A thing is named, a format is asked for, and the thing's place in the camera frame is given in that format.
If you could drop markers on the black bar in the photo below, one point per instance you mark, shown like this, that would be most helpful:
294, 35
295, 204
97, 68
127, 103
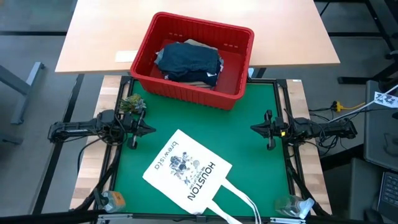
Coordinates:
46, 217

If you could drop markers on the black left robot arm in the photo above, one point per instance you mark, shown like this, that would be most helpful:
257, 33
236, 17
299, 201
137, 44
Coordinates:
77, 128

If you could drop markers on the grey cabinet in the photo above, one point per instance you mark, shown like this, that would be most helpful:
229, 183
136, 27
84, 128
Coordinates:
377, 140

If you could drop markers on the clear spray bottle white nozzle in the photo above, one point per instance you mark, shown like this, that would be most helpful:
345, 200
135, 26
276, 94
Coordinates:
293, 206

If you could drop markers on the white label strip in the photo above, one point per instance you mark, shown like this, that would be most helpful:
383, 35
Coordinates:
126, 56

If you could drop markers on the clear bottle with orange label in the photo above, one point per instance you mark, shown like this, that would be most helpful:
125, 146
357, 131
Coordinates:
114, 200

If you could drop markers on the white garment tag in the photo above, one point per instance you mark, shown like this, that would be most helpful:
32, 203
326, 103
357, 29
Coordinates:
211, 75

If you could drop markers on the black garment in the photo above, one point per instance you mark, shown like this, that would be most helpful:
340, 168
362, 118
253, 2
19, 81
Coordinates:
189, 60

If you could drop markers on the black keyboard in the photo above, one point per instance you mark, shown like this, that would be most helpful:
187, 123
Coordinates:
390, 193

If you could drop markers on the black metal table frame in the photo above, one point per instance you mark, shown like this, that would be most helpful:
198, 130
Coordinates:
283, 93

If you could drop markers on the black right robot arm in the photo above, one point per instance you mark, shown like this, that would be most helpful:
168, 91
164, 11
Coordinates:
329, 129

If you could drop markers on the white printed tote bag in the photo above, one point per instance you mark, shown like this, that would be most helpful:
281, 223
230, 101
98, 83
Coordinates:
180, 168

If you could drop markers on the green table mat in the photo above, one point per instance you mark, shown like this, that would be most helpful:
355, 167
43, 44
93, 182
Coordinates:
248, 149

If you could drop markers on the grey desk leg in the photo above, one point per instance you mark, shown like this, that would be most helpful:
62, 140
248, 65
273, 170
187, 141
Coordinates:
29, 84

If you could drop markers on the red plastic laundry bin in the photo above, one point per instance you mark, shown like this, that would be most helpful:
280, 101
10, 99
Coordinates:
236, 90

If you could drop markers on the small potted succulent plant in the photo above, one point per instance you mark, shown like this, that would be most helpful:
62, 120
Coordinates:
133, 104

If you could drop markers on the dark grey box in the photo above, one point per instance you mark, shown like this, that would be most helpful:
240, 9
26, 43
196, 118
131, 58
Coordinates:
363, 186

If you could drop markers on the black desk frame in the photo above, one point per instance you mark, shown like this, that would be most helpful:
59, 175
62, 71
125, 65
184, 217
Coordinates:
357, 34

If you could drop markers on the khaki button shirt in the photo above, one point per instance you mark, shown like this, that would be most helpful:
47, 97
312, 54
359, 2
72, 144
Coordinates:
197, 42

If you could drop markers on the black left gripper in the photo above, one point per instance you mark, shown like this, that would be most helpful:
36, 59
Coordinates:
133, 124

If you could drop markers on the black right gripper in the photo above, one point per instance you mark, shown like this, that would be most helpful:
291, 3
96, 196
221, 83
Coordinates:
276, 128

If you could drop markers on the light wood desk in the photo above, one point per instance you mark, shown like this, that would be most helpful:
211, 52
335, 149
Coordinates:
102, 31

